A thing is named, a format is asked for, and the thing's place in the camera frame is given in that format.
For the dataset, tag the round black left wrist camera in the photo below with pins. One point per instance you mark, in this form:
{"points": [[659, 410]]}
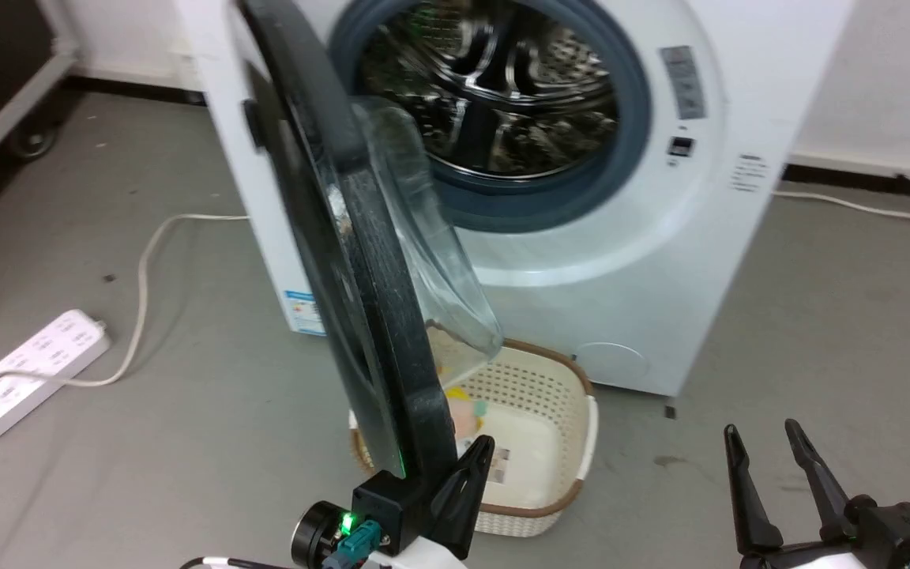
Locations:
{"points": [[314, 533]]}

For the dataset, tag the yellow and green cloth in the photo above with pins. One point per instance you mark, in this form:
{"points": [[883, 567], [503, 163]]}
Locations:
{"points": [[467, 411]]}

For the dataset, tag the white cloth in basket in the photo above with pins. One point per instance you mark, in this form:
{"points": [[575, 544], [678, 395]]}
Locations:
{"points": [[530, 450]]}

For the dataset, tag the black round washer door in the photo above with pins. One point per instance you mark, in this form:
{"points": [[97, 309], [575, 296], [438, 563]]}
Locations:
{"points": [[380, 316]]}

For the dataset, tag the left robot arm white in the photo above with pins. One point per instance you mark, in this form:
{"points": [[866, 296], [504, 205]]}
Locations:
{"points": [[423, 561]]}

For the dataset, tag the cream laundry basket brown rim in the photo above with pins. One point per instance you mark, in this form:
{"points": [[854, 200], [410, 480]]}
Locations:
{"points": [[550, 379]]}

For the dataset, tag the grey rectangular washer sticker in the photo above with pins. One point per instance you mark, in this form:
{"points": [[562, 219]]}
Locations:
{"points": [[682, 81]]}

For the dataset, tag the blue white energy label sticker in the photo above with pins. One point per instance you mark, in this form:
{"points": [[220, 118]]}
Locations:
{"points": [[305, 314]]}

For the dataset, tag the white front-load washing machine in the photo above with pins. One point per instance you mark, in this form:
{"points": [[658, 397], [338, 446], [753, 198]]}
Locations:
{"points": [[660, 261]]}

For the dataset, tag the white power strip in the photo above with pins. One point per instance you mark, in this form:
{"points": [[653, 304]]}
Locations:
{"points": [[32, 371]]}

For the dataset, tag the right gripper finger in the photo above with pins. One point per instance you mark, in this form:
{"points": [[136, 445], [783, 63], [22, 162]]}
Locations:
{"points": [[818, 482], [749, 498]]}

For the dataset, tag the grey rubber door gasket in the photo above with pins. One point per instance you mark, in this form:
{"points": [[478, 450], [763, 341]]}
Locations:
{"points": [[621, 158]]}

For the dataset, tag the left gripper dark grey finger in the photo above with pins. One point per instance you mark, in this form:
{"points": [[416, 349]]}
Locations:
{"points": [[459, 506]]}

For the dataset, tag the stainless steel washer drum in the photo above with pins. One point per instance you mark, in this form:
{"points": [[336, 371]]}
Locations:
{"points": [[502, 87]]}

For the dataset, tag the black caster wheel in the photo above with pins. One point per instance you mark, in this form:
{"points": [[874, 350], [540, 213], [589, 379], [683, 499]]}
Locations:
{"points": [[31, 141]]}

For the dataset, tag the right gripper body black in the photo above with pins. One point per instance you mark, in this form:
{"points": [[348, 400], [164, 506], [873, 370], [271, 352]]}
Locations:
{"points": [[897, 537]]}

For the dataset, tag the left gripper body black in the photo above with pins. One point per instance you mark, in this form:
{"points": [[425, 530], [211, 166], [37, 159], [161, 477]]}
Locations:
{"points": [[392, 510]]}

